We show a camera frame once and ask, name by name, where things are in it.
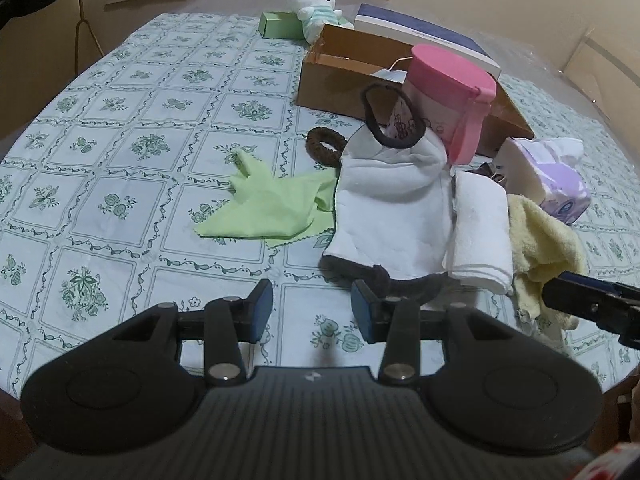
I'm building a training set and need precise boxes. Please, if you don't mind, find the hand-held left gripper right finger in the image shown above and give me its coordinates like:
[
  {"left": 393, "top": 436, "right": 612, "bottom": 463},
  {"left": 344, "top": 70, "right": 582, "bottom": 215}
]
[{"left": 350, "top": 279, "right": 517, "bottom": 387}]

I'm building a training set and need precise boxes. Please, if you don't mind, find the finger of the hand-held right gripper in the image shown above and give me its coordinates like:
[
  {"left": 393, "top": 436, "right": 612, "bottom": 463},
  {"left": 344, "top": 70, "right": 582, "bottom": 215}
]
[
  {"left": 542, "top": 280, "right": 626, "bottom": 333},
  {"left": 557, "top": 270, "right": 640, "bottom": 303}
]

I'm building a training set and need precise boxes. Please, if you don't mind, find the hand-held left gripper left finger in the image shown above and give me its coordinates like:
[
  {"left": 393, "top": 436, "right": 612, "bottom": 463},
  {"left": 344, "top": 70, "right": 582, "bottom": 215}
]
[{"left": 111, "top": 279, "right": 275, "bottom": 387}]

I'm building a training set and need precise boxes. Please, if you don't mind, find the yellow towel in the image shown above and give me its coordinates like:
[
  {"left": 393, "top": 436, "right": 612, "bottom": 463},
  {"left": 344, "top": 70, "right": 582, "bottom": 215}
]
[{"left": 507, "top": 192, "right": 591, "bottom": 333}]

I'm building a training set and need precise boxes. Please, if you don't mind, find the green cloth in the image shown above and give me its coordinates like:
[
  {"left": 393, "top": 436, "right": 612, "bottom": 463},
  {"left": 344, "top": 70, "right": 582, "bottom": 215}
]
[{"left": 194, "top": 147, "right": 341, "bottom": 250}]

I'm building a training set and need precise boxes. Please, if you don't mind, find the white towel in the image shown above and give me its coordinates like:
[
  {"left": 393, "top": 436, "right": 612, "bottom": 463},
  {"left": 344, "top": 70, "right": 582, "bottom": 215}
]
[{"left": 444, "top": 170, "right": 516, "bottom": 295}]

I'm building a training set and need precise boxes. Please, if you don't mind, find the brown scrunchie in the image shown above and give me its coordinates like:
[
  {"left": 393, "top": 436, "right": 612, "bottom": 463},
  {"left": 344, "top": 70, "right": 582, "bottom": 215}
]
[{"left": 305, "top": 127, "right": 351, "bottom": 167}]

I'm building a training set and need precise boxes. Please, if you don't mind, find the brown cardboard box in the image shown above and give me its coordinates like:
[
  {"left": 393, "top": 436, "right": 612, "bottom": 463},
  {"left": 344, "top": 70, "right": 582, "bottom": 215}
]
[{"left": 294, "top": 22, "right": 536, "bottom": 158}]

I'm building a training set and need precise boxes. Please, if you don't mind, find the purple tissue pack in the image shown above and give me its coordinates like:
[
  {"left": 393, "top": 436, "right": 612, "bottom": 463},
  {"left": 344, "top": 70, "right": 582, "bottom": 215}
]
[{"left": 492, "top": 136, "right": 592, "bottom": 225}]

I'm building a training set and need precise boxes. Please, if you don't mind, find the red white patterned cloth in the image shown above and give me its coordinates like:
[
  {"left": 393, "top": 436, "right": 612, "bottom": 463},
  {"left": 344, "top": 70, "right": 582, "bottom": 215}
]
[{"left": 575, "top": 441, "right": 640, "bottom": 480}]

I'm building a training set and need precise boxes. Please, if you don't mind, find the black elastic headband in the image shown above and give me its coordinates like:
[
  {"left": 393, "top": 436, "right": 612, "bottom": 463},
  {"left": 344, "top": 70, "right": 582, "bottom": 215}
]
[{"left": 361, "top": 84, "right": 430, "bottom": 150}]

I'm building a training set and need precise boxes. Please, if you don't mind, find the green floral tablecloth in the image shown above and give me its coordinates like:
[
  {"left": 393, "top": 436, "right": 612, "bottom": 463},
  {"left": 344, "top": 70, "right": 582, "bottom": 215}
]
[{"left": 0, "top": 10, "right": 640, "bottom": 401}]

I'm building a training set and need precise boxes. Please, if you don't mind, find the plastic wrapped headboard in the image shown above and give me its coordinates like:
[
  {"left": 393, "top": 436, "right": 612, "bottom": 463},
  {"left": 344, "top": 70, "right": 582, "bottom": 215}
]
[{"left": 557, "top": 27, "right": 640, "bottom": 96}]

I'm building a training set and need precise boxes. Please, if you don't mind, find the pink lidded cup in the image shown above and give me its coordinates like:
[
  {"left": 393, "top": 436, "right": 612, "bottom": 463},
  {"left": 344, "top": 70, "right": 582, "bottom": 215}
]
[{"left": 387, "top": 44, "right": 498, "bottom": 166}]

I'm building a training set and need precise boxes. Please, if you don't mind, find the small green box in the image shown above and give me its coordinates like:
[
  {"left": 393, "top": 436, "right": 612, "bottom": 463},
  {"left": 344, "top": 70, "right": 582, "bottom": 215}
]
[{"left": 258, "top": 11, "right": 307, "bottom": 40}]

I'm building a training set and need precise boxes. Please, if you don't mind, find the blue and white flat box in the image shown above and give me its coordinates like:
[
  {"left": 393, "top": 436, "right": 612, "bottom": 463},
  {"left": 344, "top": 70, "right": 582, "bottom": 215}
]
[{"left": 354, "top": 2, "right": 502, "bottom": 83}]

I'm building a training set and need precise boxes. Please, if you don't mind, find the metal coat rack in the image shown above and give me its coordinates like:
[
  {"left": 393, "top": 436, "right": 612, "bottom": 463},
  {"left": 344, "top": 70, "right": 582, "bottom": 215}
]
[{"left": 75, "top": 0, "right": 106, "bottom": 58}]

